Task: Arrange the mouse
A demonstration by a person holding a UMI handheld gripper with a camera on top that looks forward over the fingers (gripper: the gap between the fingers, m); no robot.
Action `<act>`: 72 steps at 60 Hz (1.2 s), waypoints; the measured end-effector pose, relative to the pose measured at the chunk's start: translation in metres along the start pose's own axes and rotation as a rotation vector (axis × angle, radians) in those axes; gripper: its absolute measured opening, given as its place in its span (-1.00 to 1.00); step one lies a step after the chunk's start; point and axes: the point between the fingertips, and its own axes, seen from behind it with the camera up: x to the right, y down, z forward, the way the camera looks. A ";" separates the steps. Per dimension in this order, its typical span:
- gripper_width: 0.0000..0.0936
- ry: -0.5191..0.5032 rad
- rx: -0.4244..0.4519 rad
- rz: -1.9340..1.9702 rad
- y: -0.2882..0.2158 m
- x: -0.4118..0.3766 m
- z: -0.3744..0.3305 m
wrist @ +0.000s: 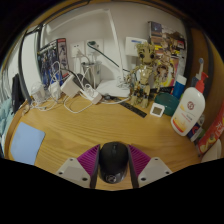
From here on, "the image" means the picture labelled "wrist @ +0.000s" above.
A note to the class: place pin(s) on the black ruler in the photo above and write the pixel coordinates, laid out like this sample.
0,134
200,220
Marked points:
131,109

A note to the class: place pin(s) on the brown tree figure toy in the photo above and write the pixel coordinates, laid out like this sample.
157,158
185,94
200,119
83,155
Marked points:
145,73

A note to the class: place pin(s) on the grey metal frame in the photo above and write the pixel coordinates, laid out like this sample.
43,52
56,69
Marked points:
22,66

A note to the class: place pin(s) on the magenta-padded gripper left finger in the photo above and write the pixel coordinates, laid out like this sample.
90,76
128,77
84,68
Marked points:
71,170

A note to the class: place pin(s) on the white power strip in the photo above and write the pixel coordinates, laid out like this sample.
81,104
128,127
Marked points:
91,96

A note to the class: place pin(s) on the white red-pump lotion bottle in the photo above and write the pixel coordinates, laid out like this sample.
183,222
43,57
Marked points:
188,113

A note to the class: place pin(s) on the white spray bottle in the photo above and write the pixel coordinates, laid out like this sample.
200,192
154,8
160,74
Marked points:
199,66

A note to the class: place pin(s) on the dark green round case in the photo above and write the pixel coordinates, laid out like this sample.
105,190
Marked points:
168,103

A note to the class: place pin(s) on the small white square clock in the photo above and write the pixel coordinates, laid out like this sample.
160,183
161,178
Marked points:
157,110

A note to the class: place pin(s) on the white wall-mounted box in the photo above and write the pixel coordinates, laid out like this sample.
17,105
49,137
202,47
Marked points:
133,46

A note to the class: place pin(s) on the clear dome container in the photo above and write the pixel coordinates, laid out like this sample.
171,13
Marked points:
37,93

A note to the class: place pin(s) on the teal and checked bedding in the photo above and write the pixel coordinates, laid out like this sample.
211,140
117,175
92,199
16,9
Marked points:
5,120

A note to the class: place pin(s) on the black computer mouse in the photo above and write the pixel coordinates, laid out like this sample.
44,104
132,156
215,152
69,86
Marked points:
113,160

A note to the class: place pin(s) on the black hanging bag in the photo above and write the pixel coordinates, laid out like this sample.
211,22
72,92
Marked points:
17,95

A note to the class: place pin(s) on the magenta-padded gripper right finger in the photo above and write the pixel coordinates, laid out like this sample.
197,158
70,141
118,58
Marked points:
155,170

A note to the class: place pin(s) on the white wall socket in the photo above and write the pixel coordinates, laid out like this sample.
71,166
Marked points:
76,49
98,48

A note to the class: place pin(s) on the metal cup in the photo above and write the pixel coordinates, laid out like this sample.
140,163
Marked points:
93,73

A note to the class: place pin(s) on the white power adapter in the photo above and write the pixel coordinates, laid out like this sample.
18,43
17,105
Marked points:
70,86

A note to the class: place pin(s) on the robot model kit box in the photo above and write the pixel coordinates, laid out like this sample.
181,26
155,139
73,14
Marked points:
50,61

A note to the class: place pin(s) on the small white charger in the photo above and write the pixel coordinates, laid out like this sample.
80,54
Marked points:
55,90

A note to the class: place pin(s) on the colourful figure box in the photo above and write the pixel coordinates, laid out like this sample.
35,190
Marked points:
166,36

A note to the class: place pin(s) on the light blue mouse pad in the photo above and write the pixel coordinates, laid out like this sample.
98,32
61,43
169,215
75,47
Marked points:
26,143

